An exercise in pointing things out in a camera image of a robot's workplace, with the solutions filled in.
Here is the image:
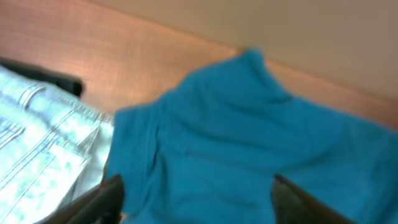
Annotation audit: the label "black folded garment left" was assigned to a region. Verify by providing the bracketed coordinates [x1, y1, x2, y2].
[1, 58, 85, 98]

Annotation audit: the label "light blue denim jeans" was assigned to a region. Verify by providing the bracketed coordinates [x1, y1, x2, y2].
[1, 68, 114, 223]

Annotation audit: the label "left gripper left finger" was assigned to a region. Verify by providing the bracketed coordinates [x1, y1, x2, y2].
[42, 175, 124, 224]

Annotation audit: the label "blue t-shirt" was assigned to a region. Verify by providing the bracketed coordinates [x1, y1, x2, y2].
[106, 50, 397, 223]

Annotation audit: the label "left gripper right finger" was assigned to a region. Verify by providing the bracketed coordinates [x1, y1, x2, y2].
[271, 174, 354, 224]

